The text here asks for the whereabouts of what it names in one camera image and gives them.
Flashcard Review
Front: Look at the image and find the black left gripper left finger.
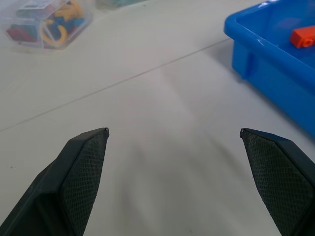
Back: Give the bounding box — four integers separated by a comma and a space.
0, 127, 110, 236

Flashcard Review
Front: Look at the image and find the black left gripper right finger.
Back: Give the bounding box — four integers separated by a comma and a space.
239, 127, 315, 236

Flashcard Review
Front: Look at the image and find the clear box of colourful toys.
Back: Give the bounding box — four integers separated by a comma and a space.
1, 0, 95, 51

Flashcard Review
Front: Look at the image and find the blue plastic bin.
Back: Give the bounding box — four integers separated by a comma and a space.
223, 0, 315, 138

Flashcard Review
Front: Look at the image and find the orange building block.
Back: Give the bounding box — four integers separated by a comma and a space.
289, 25, 315, 49

